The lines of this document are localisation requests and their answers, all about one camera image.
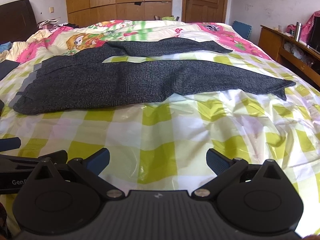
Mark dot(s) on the steel thermos bottle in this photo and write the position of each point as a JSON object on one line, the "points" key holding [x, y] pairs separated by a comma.
{"points": [[297, 32]]}

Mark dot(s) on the pink bag on cabinet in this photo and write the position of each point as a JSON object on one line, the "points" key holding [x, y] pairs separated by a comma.
{"points": [[310, 31]]}

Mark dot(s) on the dark grey knit pants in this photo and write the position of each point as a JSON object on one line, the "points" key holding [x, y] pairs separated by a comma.
{"points": [[133, 72]]}

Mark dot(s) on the blue foam mat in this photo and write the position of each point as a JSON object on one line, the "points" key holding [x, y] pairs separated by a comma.
{"points": [[244, 30]]}

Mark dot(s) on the brown wooden door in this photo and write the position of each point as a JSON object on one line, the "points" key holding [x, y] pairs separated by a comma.
{"points": [[204, 11]]}

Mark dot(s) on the dark blue folded cloth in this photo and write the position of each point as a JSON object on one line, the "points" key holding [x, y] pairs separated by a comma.
{"points": [[6, 67]]}

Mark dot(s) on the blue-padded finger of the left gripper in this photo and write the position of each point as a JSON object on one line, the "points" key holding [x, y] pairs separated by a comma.
{"points": [[9, 144]]}

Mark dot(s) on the white bag near headboard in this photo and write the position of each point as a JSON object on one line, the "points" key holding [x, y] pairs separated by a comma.
{"points": [[47, 24]]}

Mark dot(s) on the green checked bed quilt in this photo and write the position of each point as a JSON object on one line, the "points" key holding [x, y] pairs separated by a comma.
{"points": [[162, 146]]}

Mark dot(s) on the wooden wardrobe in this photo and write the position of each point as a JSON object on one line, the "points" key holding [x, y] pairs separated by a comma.
{"points": [[87, 12]]}

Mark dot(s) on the blue pillow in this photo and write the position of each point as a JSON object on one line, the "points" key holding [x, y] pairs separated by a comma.
{"points": [[5, 46]]}

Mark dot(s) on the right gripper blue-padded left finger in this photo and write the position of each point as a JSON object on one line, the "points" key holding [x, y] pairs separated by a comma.
{"points": [[88, 171]]}

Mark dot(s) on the dark wooden headboard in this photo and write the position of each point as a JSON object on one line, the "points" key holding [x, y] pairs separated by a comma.
{"points": [[18, 21]]}

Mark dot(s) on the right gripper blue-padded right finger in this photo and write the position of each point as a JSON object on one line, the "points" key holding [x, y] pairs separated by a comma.
{"points": [[227, 171]]}

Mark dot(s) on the wooden side cabinet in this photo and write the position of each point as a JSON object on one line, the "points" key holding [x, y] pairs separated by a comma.
{"points": [[297, 57]]}

